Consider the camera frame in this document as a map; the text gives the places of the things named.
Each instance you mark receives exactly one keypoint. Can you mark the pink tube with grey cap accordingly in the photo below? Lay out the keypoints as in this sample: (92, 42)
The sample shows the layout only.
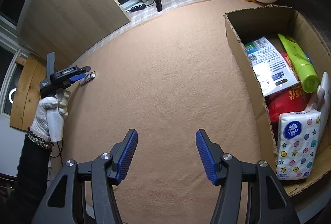
(313, 104)

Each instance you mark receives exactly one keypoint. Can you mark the person's left hand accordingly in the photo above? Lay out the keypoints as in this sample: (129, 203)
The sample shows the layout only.
(42, 115)

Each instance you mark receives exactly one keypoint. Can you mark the red bag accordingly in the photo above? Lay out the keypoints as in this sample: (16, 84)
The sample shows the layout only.
(287, 102)

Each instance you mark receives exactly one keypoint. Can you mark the patterned tissue pack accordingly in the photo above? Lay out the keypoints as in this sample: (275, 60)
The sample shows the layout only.
(297, 146)

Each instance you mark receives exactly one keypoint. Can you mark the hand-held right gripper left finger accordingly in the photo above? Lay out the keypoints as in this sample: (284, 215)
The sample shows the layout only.
(126, 156)

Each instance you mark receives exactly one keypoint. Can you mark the person's left forearm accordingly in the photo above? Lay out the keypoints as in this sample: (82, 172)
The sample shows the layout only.
(31, 175)

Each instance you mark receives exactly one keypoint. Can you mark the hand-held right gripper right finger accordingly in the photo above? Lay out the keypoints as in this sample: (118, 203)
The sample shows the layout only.
(205, 156)

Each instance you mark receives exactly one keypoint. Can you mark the pine wood panel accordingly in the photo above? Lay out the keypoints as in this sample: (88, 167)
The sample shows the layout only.
(28, 89)

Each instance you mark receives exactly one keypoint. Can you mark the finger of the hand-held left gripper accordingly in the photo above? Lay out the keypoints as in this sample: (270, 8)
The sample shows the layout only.
(76, 78)
(85, 68)

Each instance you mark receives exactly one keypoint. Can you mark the large wooden board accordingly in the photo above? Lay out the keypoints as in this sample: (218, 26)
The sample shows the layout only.
(72, 7)

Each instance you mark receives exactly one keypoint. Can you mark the patterned lighter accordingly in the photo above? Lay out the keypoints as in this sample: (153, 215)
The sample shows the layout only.
(86, 80)

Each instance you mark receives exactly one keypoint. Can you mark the black power strip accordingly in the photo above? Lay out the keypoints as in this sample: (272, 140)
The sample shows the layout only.
(137, 7)

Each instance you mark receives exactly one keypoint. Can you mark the green tube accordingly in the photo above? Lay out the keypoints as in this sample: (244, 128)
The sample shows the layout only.
(300, 63)

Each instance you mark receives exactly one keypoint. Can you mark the cardboard box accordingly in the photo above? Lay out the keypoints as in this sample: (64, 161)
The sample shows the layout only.
(238, 25)

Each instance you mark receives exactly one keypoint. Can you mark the carded plastic package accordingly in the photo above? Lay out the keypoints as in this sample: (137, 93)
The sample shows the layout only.
(269, 66)

